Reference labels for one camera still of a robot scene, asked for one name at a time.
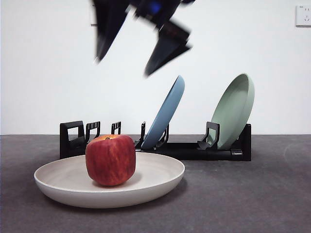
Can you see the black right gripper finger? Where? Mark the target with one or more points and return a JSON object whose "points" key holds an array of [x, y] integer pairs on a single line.
{"points": [[167, 48], [107, 31]]}

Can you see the red apple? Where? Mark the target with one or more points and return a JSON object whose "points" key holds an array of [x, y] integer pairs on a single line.
{"points": [[110, 160]]}

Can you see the cream yellow plate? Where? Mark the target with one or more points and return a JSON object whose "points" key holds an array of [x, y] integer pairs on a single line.
{"points": [[73, 182]]}

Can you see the blue plate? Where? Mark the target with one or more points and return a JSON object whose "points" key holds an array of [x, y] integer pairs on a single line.
{"points": [[165, 114]]}

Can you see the green plate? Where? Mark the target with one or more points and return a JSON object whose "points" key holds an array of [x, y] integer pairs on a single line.
{"points": [[233, 109]]}

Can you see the black plate rack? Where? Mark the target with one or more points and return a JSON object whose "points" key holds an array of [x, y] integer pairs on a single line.
{"points": [[194, 151]]}

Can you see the white wall socket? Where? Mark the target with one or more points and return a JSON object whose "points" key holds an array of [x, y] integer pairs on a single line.
{"points": [[303, 15], [92, 19]]}

